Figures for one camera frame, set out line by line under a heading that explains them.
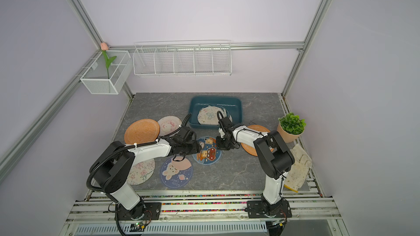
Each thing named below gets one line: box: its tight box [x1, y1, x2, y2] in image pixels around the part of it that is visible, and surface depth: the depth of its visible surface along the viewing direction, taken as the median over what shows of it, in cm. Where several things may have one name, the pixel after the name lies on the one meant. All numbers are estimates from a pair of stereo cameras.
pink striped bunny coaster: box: [157, 115, 183, 137], surface depth 107 cm
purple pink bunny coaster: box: [160, 156, 194, 189], surface depth 86 cm
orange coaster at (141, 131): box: [124, 118, 161, 145], surface depth 104 cm
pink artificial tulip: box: [100, 42, 117, 80], surface depth 92 cm
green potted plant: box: [276, 111, 307, 144], surface depth 88 cm
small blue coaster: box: [192, 136, 223, 166], surface depth 93 cm
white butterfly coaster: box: [197, 105, 233, 126], surface depth 110 cm
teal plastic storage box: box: [188, 96, 243, 129], surface depth 112 cm
